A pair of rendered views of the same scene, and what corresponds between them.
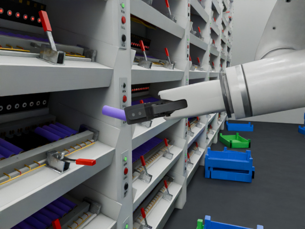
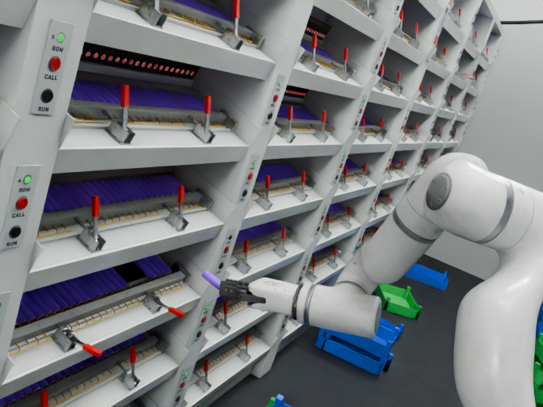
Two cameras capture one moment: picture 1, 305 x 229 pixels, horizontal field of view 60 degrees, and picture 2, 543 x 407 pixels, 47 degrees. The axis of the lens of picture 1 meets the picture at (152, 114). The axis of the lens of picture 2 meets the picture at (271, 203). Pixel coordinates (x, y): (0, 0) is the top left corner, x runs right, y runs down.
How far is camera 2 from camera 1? 0.88 m
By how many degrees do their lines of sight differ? 5
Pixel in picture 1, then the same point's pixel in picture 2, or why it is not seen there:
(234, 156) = not seen: hidden behind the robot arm
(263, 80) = (321, 307)
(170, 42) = not seen: hidden behind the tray
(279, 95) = (327, 320)
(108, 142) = (196, 288)
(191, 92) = (271, 295)
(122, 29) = (246, 185)
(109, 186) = (183, 329)
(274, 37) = (354, 270)
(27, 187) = (131, 320)
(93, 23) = (219, 174)
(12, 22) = not seen: hidden behind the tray
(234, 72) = (306, 291)
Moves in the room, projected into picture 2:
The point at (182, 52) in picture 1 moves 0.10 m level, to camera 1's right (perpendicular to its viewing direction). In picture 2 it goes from (329, 173) to (357, 182)
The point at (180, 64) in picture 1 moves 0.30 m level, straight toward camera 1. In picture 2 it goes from (321, 187) to (310, 204)
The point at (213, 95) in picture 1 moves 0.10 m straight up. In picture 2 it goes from (285, 304) to (301, 258)
